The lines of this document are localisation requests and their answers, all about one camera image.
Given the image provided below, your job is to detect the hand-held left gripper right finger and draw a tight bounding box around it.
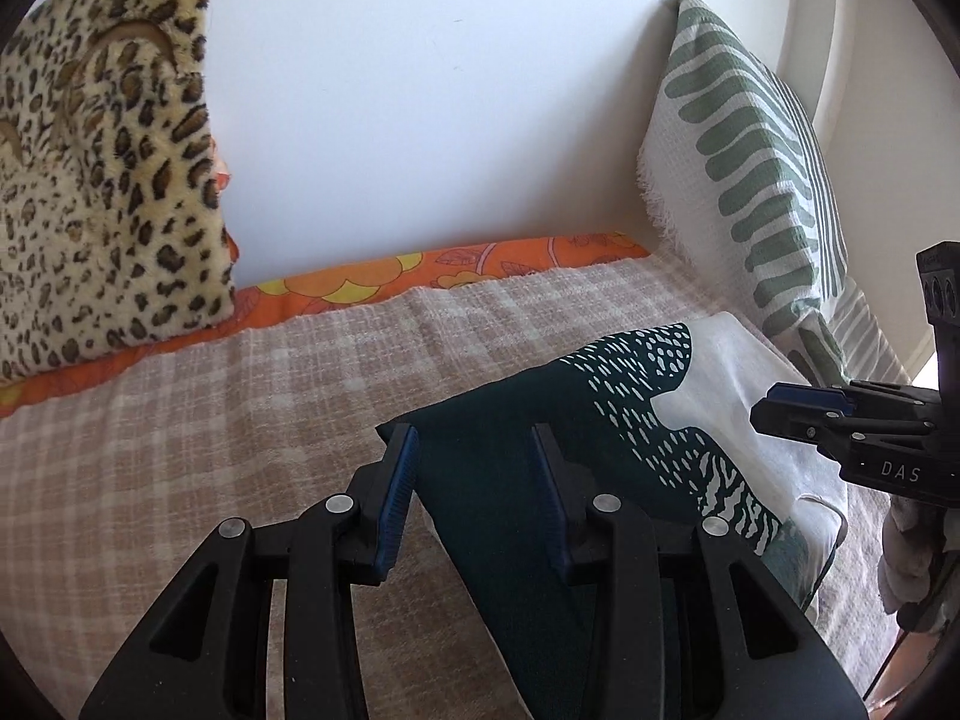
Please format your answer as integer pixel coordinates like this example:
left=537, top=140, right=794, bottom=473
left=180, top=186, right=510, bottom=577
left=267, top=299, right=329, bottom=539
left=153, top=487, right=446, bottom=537
left=532, top=424, right=871, bottom=720

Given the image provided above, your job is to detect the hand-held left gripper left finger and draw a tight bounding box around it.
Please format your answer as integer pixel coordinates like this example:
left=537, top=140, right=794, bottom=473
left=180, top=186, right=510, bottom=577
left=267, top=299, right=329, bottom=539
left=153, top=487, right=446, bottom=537
left=79, top=424, right=418, bottom=720

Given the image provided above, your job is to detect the person's right hand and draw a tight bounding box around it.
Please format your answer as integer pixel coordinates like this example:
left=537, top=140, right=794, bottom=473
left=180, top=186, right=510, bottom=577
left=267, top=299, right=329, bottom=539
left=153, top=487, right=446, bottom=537
left=880, top=493, right=944, bottom=632

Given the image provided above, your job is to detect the beige plaid blanket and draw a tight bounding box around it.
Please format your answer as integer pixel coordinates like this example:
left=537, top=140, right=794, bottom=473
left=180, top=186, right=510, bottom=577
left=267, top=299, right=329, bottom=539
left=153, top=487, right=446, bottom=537
left=0, top=251, right=901, bottom=720

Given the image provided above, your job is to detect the white tree print t-shirt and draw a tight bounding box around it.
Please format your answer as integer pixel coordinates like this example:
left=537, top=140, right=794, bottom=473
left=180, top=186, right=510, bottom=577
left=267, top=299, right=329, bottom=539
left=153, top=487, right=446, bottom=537
left=375, top=311, right=852, bottom=720

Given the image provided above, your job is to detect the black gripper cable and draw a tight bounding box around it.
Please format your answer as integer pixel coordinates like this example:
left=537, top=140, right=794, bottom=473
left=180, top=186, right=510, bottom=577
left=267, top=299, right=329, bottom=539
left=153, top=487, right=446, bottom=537
left=862, top=615, right=908, bottom=700

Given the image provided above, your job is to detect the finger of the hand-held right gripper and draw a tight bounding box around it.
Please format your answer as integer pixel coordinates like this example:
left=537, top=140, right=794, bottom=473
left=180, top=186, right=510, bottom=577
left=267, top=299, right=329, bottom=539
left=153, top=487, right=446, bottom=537
left=769, top=381, right=938, bottom=415
left=750, top=399, right=935, bottom=460

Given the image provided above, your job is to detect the orange floral bed sheet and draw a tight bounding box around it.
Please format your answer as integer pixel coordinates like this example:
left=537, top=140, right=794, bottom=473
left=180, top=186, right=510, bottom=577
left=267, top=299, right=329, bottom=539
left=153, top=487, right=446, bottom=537
left=0, top=231, right=652, bottom=419

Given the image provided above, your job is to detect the leopard print pillow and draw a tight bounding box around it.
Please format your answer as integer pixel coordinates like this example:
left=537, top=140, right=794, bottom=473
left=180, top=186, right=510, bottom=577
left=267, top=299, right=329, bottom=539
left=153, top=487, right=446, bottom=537
left=0, top=0, right=241, bottom=385

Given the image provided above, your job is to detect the green striped white pillow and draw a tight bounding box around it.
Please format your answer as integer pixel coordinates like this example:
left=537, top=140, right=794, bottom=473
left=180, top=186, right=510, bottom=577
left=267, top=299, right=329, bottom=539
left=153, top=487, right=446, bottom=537
left=637, top=0, right=912, bottom=392

